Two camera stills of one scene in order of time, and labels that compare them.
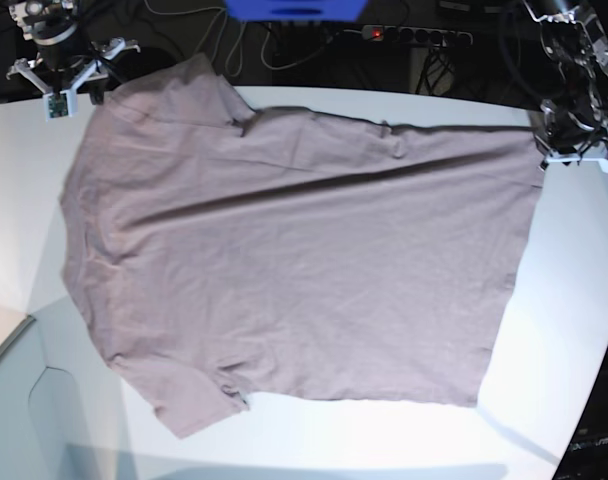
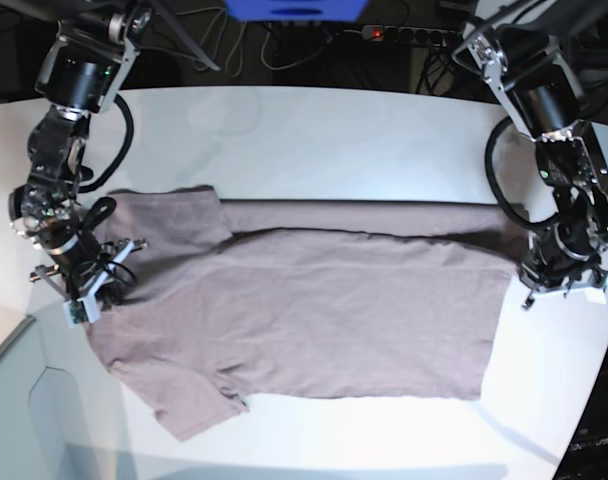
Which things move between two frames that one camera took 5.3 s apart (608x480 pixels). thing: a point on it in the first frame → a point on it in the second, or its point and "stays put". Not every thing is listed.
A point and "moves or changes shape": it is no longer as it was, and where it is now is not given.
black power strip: [403, 34] stays put
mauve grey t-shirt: [289, 253] moves or changes shape
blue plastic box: [297, 11] stays put
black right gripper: [568, 129] → [559, 254]
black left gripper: [56, 39] → [52, 217]
